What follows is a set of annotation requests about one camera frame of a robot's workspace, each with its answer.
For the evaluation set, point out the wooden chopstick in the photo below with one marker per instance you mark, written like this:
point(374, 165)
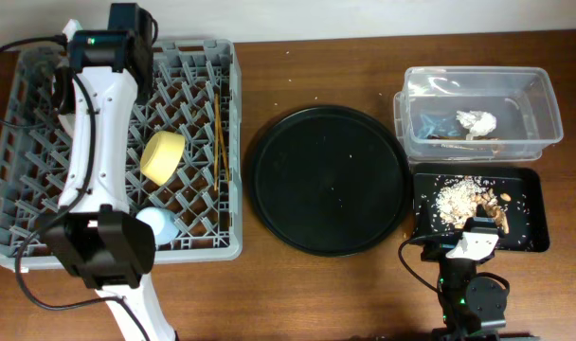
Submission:
point(223, 147)
point(217, 127)

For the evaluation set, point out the yellow bowl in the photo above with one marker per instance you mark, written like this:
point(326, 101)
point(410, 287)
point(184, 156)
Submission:
point(161, 156)

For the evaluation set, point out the blue cup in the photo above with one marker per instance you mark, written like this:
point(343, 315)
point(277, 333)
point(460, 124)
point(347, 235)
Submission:
point(161, 222)

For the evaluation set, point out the white tissue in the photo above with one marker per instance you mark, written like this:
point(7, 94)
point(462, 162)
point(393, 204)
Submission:
point(476, 123)

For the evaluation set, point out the brown Nescafe stick packet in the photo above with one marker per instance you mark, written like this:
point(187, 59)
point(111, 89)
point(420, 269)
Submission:
point(476, 143)

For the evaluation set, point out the grey plate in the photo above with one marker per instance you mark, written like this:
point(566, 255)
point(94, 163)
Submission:
point(63, 96)

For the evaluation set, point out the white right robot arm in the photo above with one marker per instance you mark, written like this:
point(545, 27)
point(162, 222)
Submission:
point(473, 304)

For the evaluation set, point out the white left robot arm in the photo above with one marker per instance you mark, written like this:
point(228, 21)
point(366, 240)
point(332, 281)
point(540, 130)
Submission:
point(93, 235)

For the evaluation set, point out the grey dishwasher rack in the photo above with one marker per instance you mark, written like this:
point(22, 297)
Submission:
point(186, 76)

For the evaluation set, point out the round black tray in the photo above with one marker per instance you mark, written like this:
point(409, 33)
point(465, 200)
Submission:
point(329, 181)

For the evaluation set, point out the black rectangular tray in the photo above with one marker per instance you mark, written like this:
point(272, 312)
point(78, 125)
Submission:
point(517, 190)

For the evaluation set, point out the clear plastic bin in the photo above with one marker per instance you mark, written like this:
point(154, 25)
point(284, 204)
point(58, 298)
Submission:
point(521, 98)

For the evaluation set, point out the food scraps pile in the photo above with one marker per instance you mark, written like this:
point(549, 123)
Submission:
point(463, 195)

